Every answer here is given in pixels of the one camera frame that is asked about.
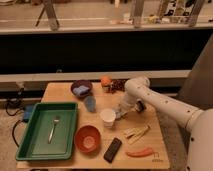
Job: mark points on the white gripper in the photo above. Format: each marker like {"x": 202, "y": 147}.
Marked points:
{"x": 125, "y": 107}

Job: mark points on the light blue towel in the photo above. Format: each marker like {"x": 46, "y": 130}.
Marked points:
{"x": 119, "y": 112}

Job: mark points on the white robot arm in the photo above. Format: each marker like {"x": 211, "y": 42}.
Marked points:
{"x": 195, "y": 120}

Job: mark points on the black tape roll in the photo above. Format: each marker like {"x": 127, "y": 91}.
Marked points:
{"x": 140, "y": 106}

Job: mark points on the white paper cup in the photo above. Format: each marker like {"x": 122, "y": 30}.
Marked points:
{"x": 108, "y": 117}

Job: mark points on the dark red grapes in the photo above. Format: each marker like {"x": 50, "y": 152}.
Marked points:
{"x": 117, "y": 85}

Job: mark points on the beige wooden clips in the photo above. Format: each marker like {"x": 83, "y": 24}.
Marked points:
{"x": 134, "y": 134}

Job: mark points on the orange fruit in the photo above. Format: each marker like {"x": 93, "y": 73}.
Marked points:
{"x": 105, "y": 81}

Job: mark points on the blue plastic cup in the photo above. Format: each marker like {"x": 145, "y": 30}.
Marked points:
{"x": 90, "y": 103}

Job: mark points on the black remote control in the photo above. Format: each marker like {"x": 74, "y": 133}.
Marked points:
{"x": 112, "y": 150}

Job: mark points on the red orange bowl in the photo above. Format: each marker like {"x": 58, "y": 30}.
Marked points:
{"x": 87, "y": 139}

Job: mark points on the purple bowl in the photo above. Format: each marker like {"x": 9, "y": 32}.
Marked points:
{"x": 79, "y": 83}

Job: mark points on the orange carrot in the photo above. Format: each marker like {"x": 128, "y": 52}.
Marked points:
{"x": 142, "y": 153}

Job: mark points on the blue sponge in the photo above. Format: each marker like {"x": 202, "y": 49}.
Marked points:
{"x": 80, "y": 90}

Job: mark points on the metal spoon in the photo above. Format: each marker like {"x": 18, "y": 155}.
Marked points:
{"x": 55, "y": 122}

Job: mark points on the green plastic tray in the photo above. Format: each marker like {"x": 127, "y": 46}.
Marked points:
{"x": 34, "y": 145}

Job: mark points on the blue box on floor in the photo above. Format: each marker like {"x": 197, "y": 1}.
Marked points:
{"x": 27, "y": 113}

